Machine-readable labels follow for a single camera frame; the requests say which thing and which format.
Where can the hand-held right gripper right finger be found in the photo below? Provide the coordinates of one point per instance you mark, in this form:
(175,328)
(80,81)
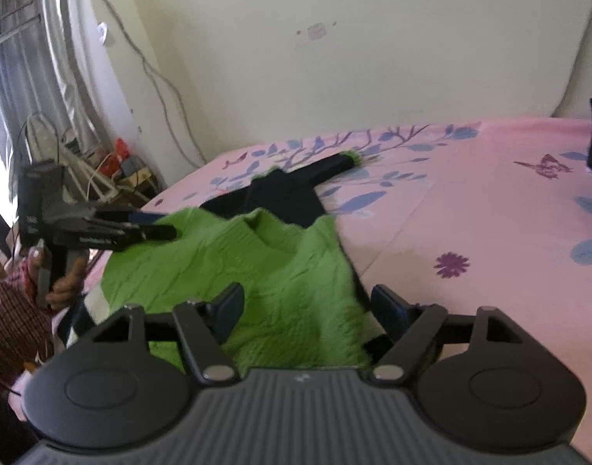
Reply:
(388,310)

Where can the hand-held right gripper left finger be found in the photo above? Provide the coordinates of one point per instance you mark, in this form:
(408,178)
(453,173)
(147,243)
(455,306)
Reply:
(230,307)

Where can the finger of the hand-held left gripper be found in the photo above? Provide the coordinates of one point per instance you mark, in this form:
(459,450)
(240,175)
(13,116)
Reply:
(140,237)
(126,217)

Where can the green black white knitted sweater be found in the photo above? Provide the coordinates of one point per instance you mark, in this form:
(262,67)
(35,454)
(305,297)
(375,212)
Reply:
(276,261)

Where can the person's left forearm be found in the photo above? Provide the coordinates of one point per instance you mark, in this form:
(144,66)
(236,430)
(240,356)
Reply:
(10,319)

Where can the person's left hand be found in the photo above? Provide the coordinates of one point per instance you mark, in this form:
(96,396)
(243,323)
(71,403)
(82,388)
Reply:
(68,286)

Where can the red packet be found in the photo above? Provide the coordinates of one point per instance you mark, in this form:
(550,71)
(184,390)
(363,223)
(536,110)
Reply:
(121,147)

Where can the pink floral bedsheet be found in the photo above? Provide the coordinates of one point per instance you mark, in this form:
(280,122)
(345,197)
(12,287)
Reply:
(470,227)

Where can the grey curtain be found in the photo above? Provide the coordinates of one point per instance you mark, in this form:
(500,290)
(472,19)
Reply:
(34,68)

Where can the white wall socket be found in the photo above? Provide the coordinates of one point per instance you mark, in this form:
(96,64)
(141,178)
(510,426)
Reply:
(103,32)

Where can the pink wall sticker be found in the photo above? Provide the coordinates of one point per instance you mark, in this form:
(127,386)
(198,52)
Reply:
(317,31)

